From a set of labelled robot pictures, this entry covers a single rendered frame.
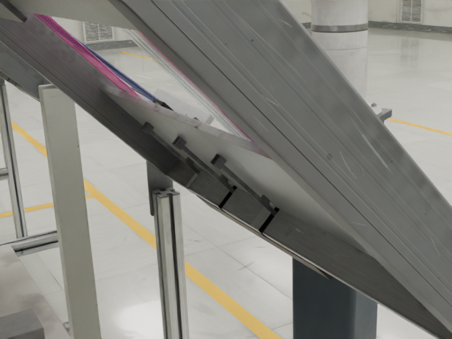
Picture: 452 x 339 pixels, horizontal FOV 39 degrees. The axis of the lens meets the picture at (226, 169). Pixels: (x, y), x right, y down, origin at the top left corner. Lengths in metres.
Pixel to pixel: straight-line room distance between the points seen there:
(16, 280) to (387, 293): 0.51
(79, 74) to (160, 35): 0.71
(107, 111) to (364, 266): 0.51
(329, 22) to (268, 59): 1.02
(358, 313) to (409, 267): 1.09
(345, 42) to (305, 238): 0.65
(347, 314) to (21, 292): 0.84
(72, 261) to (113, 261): 1.02
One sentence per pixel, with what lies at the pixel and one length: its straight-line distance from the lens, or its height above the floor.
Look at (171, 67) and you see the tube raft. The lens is 0.60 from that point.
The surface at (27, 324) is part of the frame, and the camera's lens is 0.75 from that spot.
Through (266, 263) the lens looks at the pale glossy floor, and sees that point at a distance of 2.33.
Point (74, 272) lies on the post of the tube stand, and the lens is 1.41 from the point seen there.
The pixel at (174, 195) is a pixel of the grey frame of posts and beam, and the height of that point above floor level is 0.64.
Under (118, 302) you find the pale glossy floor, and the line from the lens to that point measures 2.15.
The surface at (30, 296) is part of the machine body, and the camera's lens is 0.90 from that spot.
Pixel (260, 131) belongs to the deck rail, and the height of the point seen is 0.94.
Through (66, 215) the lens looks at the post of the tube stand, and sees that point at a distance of 1.36.
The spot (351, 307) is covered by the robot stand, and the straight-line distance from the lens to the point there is 1.52.
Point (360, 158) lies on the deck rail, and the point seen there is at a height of 0.91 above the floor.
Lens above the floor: 1.03
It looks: 18 degrees down
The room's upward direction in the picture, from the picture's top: 2 degrees counter-clockwise
